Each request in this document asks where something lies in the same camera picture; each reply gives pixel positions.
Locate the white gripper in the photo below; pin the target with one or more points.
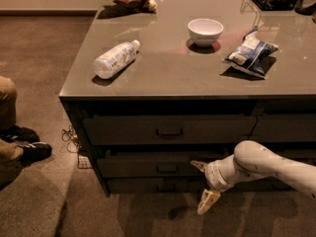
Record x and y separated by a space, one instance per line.
212 176

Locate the dark drawer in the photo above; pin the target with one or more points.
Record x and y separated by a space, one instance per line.
146 130
285 128
296 153
263 185
152 164
156 185

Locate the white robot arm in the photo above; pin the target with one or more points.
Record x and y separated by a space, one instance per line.
233 173

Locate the dark drawer cabinet counter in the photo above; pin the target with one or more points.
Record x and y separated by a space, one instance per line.
172 76

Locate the blue white snack bag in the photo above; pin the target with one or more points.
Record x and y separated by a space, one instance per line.
248 55

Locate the white ceramic bowl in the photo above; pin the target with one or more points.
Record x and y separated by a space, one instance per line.
204 32

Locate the clear plastic water bottle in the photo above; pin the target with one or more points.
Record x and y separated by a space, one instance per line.
113 61

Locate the black sneaker near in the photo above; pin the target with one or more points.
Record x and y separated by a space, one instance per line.
36 151

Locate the black sneaker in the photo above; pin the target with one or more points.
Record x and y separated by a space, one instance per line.
19 133
36 151

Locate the black sneaker far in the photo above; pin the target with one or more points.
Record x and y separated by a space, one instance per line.
19 133

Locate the khaki trouser leg near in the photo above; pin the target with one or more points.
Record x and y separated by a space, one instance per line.
10 168

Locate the khaki trouser leg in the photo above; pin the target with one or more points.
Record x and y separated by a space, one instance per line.
8 97
10 168

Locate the khaki trouser leg far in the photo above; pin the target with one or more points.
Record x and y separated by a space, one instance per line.
8 97

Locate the small wire grid rack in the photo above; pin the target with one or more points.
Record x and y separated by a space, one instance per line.
83 161

